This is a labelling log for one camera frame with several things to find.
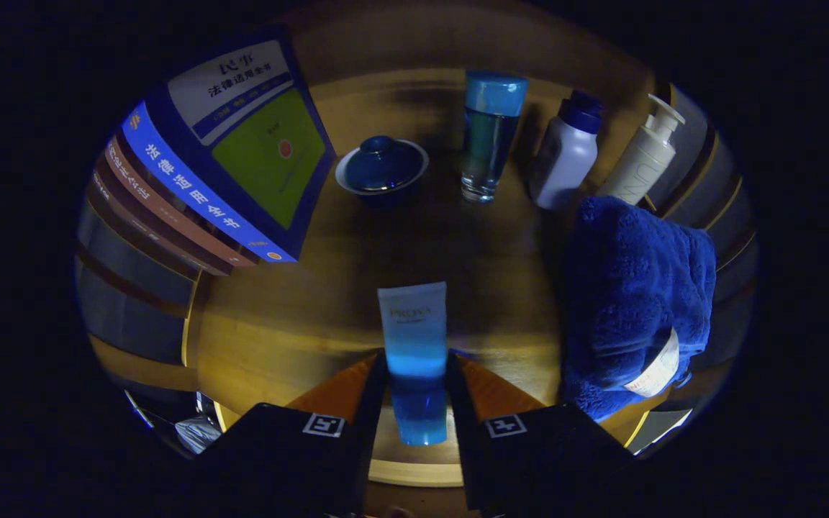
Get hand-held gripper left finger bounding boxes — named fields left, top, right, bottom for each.
left=191, top=349, right=389, bottom=518

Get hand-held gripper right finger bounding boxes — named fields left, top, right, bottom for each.
left=445, top=350, right=638, bottom=517

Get light blue cosmetic tube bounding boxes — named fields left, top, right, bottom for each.
left=377, top=281, right=449, bottom=447

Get wooden countertop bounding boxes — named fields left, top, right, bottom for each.
left=183, top=68, right=681, bottom=489

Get wooden cabinet with hutch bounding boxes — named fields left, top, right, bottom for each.
left=75, top=0, right=759, bottom=461

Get folded blue towel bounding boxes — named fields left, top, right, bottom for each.
left=561, top=196, right=717, bottom=423

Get blue lidded teacup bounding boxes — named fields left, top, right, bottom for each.
left=335, top=135, right=430, bottom=196

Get white bottle with navy cap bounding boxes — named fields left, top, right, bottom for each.
left=530, top=91, right=604, bottom=211

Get reddish brown book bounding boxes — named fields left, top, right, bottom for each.
left=104, top=137, right=257, bottom=268

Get blue book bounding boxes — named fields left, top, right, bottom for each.
left=121, top=25, right=337, bottom=263

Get dark brown book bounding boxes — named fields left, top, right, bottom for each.
left=91, top=169, right=235, bottom=278

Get white pump bottle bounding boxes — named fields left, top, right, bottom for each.
left=597, top=94, right=687, bottom=206

